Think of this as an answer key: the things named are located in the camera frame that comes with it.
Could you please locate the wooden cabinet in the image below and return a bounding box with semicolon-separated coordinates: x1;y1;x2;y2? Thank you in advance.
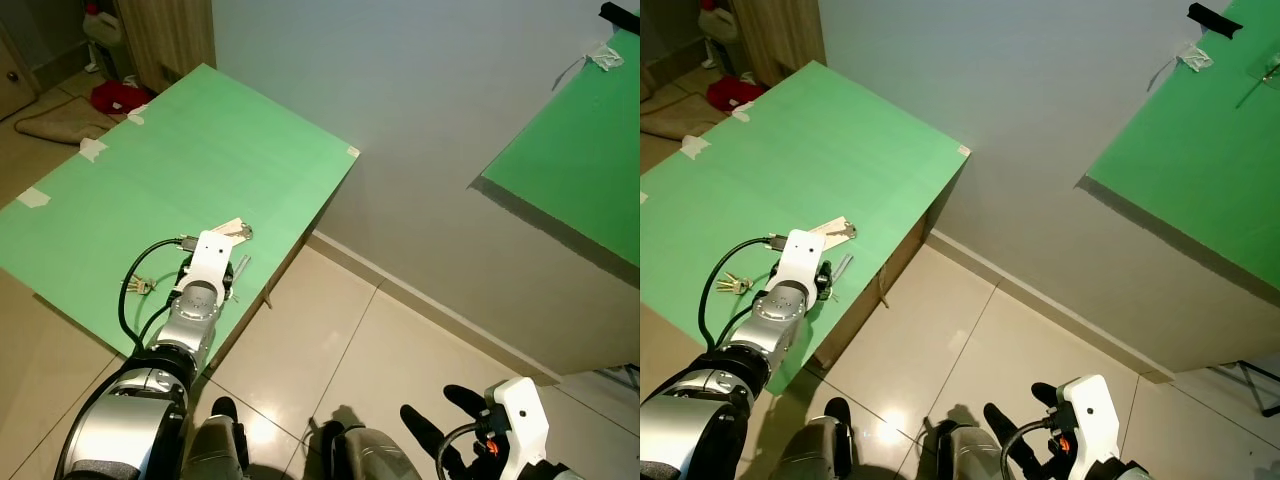
115;0;216;93
730;0;826;89

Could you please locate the white jug with red cap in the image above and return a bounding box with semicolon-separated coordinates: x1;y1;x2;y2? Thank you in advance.
82;0;126;71
697;0;741;69

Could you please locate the green covered wooden table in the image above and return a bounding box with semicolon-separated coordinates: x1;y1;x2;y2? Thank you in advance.
640;60;972;396
0;63;361;376

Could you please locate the red cloth bag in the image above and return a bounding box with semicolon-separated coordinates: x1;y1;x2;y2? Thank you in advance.
90;80;151;116
706;78;766;113

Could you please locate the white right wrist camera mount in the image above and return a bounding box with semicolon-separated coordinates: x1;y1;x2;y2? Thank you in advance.
1055;374;1120;473
484;377;552;473

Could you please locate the grey right robot leg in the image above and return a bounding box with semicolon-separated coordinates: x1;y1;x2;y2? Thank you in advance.
935;422;991;480
330;420;396;480

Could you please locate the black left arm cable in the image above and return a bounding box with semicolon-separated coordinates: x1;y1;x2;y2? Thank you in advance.
118;236;199;351
700;236;783;351

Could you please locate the wooden door with knob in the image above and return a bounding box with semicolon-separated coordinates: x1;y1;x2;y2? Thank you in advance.
0;30;41;121

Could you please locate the beige floor mat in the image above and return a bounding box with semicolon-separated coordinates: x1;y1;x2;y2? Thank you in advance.
12;95;121;146
640;95;716;141

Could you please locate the beige wooden key tag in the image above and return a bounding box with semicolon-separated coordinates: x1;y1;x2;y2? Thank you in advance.
205;216;254;243
808;215;858;244

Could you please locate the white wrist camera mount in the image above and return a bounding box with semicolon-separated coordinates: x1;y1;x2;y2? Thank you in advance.
484;377;552;473
186;230;237;301
1055;374;1120;473
775;229;830;297

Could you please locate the green wall board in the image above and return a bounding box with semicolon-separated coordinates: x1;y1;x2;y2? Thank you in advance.
470;28;641;266
1078;0;1280;291

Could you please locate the grey robot leg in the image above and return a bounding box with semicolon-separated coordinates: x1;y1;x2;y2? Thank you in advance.
330;420;396;480
935;422;991;480
185;397;249;480
780;398;853;480

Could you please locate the clear adhesive metal hook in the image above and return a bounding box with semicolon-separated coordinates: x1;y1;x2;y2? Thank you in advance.
1236;55;1279;109

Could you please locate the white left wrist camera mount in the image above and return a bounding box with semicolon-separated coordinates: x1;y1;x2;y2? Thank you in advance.
186;230;237;301
775;229;830;297

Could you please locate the grey left robot leg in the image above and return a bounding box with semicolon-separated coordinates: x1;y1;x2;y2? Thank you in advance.
780;398;853;480
185;397;249;480

